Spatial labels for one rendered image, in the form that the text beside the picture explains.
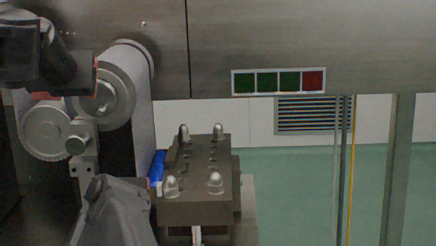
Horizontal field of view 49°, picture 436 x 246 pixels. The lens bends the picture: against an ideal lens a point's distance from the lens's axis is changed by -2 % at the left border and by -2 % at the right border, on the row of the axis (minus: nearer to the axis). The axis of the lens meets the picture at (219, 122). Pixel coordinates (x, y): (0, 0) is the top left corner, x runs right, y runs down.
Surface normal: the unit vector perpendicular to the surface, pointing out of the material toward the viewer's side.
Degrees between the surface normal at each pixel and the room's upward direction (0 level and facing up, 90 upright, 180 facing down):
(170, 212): 90
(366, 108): 90
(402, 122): 90
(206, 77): 90
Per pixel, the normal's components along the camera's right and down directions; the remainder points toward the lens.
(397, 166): -0.01, 0.33
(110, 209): -0.73, -0.39
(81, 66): -0.03, -0.36
